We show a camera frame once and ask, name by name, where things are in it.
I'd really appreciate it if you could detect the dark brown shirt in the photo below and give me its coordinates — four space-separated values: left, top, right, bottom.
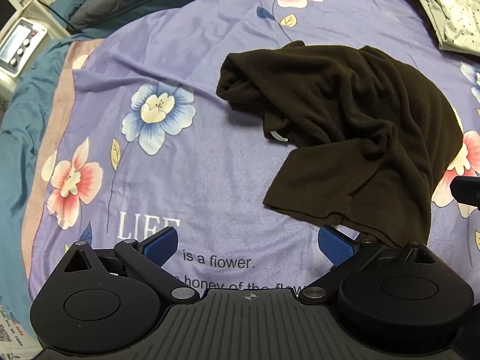
216 41 463 248

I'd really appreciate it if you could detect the purple floral bed sheet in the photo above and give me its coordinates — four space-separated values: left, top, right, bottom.
22 0 479 296

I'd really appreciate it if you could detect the white polka dot garment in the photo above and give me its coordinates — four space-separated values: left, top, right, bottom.
419 0 479 56

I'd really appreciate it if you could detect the white bedside device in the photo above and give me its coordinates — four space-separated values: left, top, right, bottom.
0 18 47 77

